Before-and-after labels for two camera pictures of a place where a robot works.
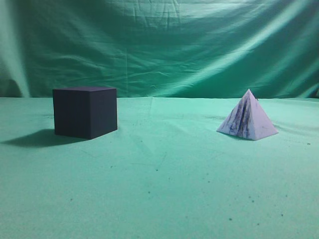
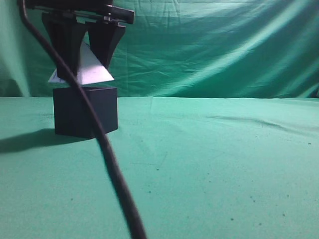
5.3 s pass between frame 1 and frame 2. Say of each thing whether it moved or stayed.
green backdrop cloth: stayed
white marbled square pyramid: moved
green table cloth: stayed
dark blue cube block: stayed
